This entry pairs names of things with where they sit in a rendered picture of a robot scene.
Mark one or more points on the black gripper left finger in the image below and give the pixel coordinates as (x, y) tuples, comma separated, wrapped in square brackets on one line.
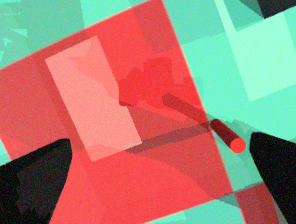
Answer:
[(31, 185)]

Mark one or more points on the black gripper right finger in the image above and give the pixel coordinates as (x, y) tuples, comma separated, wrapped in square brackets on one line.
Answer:
[(275, 159)]

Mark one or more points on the red peg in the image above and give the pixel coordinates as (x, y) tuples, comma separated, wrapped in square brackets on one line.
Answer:
[(228, 136)]

